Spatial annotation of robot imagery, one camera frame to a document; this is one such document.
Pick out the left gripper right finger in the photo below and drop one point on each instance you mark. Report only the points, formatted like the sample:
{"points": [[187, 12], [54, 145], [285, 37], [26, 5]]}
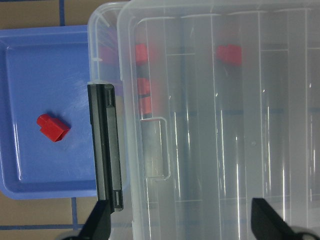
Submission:
{"points": [[266, 224]]}

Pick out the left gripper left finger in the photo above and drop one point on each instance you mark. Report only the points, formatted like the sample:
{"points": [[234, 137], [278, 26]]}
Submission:
{"points": [[98, 224]]}

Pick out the red block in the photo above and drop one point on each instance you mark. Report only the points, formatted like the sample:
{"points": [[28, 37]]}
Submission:
{"points": [[141, 54], [229, 54], [144, 96], [53, 128]]}

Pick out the clear plastic box lid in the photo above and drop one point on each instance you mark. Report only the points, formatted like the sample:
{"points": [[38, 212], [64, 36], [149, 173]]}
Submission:
{"points": [[239, 132]]}

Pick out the red block in box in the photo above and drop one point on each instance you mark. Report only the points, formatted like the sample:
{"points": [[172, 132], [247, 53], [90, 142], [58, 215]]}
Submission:
{"points": [[229, 54], [141, 54], [144, 96]]}

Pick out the clear plastic storage box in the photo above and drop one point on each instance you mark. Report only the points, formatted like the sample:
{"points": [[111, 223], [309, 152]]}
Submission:
{"points": [[114, 30]]}

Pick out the blue plastic tray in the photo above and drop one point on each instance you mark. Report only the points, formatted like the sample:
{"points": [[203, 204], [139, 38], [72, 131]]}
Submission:
{"points": [[45, 71]]}

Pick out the black box latch handle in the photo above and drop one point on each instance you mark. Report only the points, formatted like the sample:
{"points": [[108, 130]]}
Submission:
{"points": [[104, 125]]}

